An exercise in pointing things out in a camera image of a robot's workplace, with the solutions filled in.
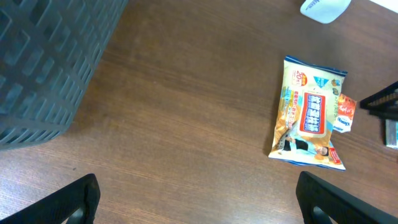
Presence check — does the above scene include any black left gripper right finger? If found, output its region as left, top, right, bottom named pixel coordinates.
left=296, top=171, right=397, bottom=224

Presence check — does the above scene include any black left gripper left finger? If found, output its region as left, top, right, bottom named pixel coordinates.
left=1, top=174, right=101, bottom=224

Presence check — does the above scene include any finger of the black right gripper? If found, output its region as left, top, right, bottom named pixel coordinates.
left=359, top=82, right=397, bottom=121

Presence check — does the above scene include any teal tissue pack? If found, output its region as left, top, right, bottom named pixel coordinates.
left=385, top=119, right=398, bottom=149

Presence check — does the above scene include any orange tissue pack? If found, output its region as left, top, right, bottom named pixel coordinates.
left=333, top=94, right=357, bottom=133

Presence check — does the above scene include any yellow wet wipes pack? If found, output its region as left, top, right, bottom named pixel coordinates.
left=268, top=55, right=347, bottom=170

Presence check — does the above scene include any white barcode scanner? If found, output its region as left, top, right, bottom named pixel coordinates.
left=300, top=0, right=351, bottom=24

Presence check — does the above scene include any grey plastic basket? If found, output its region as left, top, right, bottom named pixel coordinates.
left=1, top=0, right=127, bottom=150

